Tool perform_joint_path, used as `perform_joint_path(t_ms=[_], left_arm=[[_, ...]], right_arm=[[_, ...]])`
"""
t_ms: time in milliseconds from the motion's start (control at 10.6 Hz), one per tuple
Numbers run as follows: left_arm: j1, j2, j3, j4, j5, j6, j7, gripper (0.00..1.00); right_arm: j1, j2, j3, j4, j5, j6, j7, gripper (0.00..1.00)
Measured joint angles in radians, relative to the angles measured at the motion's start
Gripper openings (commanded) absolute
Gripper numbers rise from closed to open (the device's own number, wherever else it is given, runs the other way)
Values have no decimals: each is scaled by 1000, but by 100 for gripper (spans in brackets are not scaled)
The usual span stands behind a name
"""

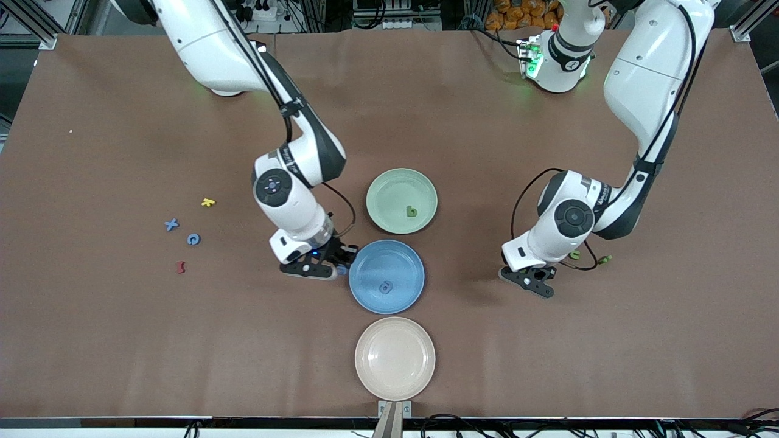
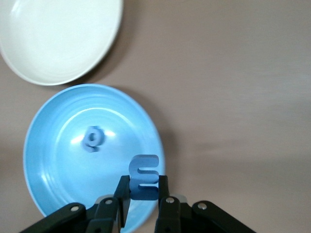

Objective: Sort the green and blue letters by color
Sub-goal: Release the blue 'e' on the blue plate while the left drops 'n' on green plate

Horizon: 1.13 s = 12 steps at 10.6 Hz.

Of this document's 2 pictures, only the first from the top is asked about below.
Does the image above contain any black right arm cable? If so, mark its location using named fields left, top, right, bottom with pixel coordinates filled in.
left=210, top=0, right=357, bottom=239

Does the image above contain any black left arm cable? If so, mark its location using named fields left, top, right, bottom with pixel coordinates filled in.
left=510, top=0, right=710, bottom=272

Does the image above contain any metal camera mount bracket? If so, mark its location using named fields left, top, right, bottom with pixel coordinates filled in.
left=378, top=400, right=412, bottom=438

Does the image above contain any bag of orange items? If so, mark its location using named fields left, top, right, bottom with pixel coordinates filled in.
left=485, top=0, right=564, bottom=32

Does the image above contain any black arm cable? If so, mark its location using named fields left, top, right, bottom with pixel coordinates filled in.
left=510, top=0, right=710, bottom=272
left=210, top=0, right=357, bottom=239

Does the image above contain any green plate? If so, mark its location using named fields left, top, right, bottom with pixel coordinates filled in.
left=366, top=168, right=438, bottom=235

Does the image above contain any blue plate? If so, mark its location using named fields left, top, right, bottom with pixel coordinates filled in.
left=349, top=240, right=425, bottom=315

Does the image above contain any beige plate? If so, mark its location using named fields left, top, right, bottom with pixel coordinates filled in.
left=355, top=316, right=436, bottom=402

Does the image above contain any black table edge rail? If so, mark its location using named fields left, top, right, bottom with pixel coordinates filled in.
left=0, top=416, right=779, bottom=438

